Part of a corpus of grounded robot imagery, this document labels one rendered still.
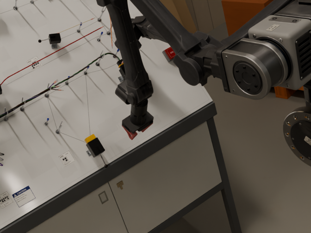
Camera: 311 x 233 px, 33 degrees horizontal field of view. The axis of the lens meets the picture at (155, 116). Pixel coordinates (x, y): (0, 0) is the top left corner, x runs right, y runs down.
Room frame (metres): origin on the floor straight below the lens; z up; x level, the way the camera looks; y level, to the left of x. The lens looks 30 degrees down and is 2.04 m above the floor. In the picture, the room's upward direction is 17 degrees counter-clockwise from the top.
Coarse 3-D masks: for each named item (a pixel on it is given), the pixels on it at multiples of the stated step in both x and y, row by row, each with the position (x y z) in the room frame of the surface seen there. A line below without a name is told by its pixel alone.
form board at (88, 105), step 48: (0, 0) 2.23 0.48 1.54; (48, 0) 2.26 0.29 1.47; (0, 48) 2.09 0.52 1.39; (48, 48) 2.11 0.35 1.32; (96, 48) 2.14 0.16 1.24; (144, 48) 2.17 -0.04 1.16; (0, 96) 1.95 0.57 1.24; (96, 96) 1.99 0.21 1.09; (192, 96) 2.05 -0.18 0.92; (0, 144) 1.81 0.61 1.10; (48, 144) 1.83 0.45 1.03; (0, 192) 1.69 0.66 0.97; (48, 192) 1.70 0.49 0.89
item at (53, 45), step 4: (52, 36) 2.08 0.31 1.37; (56, 36) 2.08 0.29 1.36; (40, 40) 2.08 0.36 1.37; (44, 40) 2.08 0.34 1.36; (52, 40) 2.07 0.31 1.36; (56, 40) 2.07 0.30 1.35; (60, 40) 2.07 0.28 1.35; (52, 44) 2.11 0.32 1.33; (52, 48) 2.11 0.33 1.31; (56, 48) 2.12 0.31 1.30
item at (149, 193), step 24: (168, 144) 1.96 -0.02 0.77; (192, 144) 2.01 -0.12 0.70; (144, 168) 1.90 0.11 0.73; (168, 168) 1.95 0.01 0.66; (192, 168) 2.00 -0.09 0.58; (216, 168) 2.05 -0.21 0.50; (120, 192) 1.84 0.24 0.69; (144, 192) 1.88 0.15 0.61; (168, 192) 1.93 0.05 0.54; (192, 192) 1.98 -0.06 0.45; (144, 216) 1.86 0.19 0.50; (168, 216) 1.91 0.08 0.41
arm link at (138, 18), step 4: (140, 16) 1.90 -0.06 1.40; (136, 20) 1.89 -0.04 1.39; (140, 20) 1.87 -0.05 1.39; (144, 20) 1.87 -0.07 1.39; (136, 28) 1.89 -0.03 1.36; (136, 32) 1.89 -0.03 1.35; (140, 32) 1.90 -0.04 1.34; (136, 36) 1.88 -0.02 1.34; (140, 36) 1.90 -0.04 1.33; (116, 40) 1.87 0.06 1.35; (116, 44) 1.88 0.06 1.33
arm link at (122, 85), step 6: (120, 84) 1.64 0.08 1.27; (126, 84) 1.64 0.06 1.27; (120, 90) 1.64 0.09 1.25; (126, 90) 1.61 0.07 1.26; (120, 96) 1.63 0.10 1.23; (126, 96) 1.61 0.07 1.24; (132, 96) 1.53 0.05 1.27; (150, 96) 1.59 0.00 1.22; (126, 102) 1.62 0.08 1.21; (132, 102) 1.54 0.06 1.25
